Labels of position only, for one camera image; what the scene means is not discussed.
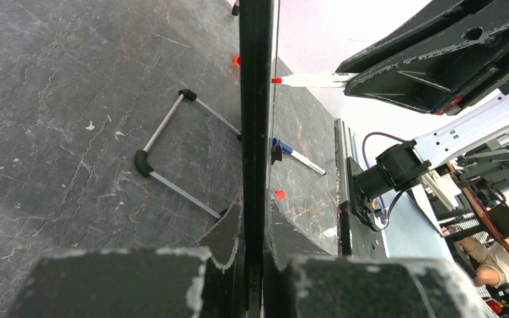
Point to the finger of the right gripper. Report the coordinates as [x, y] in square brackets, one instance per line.
[446, 73]
[434, 18]

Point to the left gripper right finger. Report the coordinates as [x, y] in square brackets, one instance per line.
[285, 243]

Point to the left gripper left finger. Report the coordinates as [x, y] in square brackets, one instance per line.
[224, 237]

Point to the red whiteboard marker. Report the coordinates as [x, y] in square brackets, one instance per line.
[318, 80]

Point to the white whiteboard black frame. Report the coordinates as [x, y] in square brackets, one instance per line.
[183, 281]

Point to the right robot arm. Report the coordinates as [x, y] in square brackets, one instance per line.
[401, 166]

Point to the blue whiteboard marker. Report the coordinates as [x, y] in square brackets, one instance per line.
[288, 150]

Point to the red marker cap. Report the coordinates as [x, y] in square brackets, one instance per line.
[280, 194]

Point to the seated person white shirt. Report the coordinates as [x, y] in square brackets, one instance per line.
[493, 261]

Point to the pink tripod stand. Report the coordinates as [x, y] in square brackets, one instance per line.
[236, 8]

